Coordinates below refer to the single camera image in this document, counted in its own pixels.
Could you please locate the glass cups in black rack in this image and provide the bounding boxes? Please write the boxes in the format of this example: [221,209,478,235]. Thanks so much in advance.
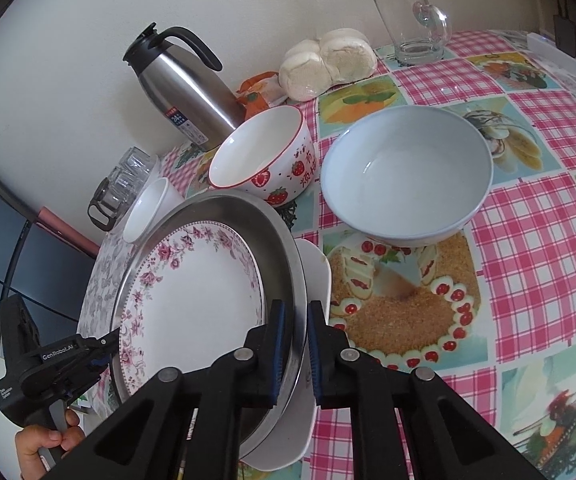
[88,146,161,231]

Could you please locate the stainless steel plate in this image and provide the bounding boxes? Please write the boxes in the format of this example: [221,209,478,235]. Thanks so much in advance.
[109,192,309,453]

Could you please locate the white square plate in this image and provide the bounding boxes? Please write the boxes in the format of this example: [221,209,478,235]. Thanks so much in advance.
[240,237,333,472]

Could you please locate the strawberry print bowl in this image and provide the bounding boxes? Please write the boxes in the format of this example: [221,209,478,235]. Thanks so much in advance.
[207,105,317,207]

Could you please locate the orange snack packet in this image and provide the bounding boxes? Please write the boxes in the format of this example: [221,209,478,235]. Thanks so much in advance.
[238,71,289,116]

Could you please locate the bag of steamed buns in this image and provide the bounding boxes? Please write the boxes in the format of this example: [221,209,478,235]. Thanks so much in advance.
[278,28,377,101]

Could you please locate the stainless steel thermos carafe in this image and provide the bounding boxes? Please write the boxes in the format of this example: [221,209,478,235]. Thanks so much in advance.
[122,22,246,152]

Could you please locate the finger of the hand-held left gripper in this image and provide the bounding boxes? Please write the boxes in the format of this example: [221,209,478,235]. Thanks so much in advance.
[85,327,121,376]

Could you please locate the clear glass mug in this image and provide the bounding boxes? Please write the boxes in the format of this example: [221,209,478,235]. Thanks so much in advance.
[373,0,453,66]

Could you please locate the person's left hand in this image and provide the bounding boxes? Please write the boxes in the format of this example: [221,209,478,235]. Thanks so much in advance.
[14,409,86,480]

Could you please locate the round floral rim plate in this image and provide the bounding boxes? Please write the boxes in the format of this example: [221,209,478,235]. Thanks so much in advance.
[118,221,266,397]

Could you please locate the light blue bowl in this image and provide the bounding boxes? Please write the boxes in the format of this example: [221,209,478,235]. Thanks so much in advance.
[320,106,494,248]

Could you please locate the black charger adapter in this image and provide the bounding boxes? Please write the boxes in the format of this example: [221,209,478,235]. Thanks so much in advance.
[553,0,576,58]

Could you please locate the white power strip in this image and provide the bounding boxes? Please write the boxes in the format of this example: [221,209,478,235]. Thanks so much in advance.
[528,31,576,78]

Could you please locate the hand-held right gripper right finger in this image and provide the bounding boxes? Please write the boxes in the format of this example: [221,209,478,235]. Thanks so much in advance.
[307,300,524,480]

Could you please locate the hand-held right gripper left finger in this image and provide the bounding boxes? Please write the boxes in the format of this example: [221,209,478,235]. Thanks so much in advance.
[63,300,289,480]

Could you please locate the small white cup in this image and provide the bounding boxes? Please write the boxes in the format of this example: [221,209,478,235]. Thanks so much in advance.
[122,177,185,244]

